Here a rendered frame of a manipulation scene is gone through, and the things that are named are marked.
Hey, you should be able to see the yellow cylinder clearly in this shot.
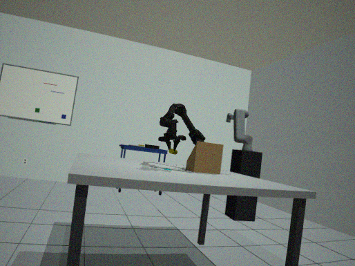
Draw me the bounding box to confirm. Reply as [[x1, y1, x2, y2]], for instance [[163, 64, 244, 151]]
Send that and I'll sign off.
[[169, 149, 178, 155]]

